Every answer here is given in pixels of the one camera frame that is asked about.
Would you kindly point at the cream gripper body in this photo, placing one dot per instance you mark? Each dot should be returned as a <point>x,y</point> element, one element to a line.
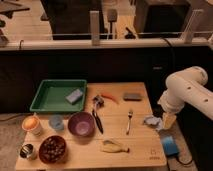
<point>168,120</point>

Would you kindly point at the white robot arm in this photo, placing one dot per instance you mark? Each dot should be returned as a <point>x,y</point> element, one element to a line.
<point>185,86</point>

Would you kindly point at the purple bowl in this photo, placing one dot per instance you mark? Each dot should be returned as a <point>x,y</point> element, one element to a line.
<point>81,124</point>

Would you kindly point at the dark brown patterned bowl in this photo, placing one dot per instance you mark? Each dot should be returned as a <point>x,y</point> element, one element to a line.
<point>53,150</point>

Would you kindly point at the crumpled light blue cloth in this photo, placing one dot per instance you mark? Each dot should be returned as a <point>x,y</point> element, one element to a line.
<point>155,122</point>

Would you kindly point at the silver fork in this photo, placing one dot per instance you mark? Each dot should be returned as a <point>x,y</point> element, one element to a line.
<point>130,114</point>

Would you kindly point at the wooden board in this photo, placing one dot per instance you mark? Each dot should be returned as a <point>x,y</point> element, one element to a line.
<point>84,152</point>

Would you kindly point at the red chili pepper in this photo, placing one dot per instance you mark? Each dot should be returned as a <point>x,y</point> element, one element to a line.
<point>110,97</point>

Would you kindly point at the blue grey sponge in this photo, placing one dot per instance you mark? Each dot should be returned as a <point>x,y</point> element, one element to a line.
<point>74,96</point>

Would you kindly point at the light blue plastic cup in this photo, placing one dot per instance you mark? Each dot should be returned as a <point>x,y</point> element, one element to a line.
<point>56,122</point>

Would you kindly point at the green plastic tray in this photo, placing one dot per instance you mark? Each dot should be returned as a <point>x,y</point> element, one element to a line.
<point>51,96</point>

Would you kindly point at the orange topped white cup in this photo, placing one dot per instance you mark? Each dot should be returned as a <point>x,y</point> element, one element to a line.
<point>32,125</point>

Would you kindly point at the small metal can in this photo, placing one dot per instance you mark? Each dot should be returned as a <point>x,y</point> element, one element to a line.
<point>28,152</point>

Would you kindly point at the black handled can opener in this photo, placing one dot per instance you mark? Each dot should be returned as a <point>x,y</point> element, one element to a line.
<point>97,103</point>

